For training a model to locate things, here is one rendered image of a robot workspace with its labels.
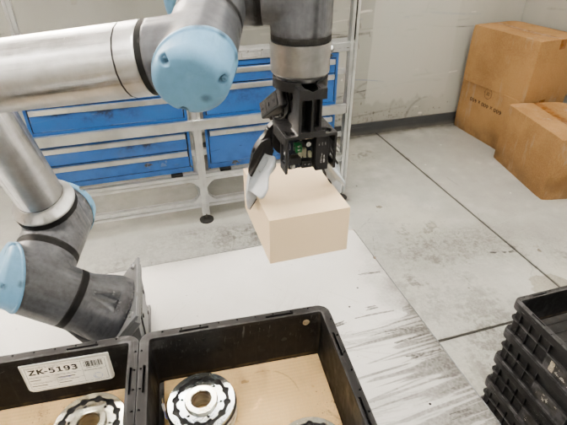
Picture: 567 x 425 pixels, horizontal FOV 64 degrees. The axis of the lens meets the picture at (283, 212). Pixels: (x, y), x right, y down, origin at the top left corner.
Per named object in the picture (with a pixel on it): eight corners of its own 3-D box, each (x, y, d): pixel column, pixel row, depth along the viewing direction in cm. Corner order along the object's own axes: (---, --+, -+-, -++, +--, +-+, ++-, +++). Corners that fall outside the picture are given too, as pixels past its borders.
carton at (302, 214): (245, 207, 79) (243, 168, 75) (310, 196, 82) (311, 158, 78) (270, 263, 66) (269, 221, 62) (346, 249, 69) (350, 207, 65)
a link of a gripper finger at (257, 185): (239, 218, 63) (275, 164, 60) (230, 197, 68) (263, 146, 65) (257, 226, 65) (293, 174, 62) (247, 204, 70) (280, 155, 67)
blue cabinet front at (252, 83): (207, 168, 247) (197, 62, 216) (332, 151, 265) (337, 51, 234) (208, 170, 245) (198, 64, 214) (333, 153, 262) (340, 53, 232)
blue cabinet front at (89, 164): (48, 190, 227) (11, 78, 197) (193, 169, 245) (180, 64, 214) (47, 192, 225) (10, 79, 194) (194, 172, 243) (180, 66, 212)
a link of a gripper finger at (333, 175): (348, 210, 68) (318, 169, 63) (333, 190, 73) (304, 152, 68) (365, 197, 68) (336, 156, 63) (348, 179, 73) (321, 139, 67)
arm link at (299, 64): (263, 34, 58) (322, 30, 60) (263, 71, 61) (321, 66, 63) (280, 49, 52) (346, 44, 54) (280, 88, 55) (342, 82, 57)
